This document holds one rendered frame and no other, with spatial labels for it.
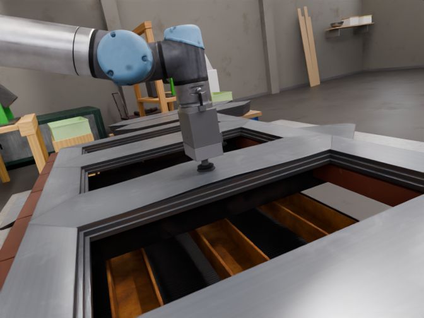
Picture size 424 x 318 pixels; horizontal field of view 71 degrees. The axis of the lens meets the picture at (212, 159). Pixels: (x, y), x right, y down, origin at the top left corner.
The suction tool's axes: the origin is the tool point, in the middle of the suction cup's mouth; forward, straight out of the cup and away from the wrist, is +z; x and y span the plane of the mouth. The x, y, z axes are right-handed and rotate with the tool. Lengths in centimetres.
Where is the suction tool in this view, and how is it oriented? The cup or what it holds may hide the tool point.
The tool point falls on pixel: (207, 173)
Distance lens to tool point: 69.6
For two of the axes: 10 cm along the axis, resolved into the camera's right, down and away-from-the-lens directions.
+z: 1.6, 9.4, 2.9
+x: -9.2, 2.5, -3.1
